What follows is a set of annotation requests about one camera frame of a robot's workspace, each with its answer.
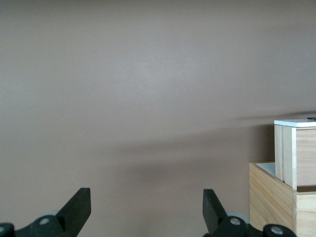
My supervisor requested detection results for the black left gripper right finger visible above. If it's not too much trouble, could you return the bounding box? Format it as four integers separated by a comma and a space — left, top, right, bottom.
202, 189, 296, 237

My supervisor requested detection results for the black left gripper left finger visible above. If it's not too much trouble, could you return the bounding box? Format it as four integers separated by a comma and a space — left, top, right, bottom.
0, 187, 91, 237

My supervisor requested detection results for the white-fronted wooden drawer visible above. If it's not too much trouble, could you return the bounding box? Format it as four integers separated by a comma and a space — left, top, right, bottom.
274, 119, 316, 191

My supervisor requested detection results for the light wooden cabinet box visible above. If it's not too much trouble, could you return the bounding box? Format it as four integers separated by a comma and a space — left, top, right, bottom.
248, 161, 316, 237

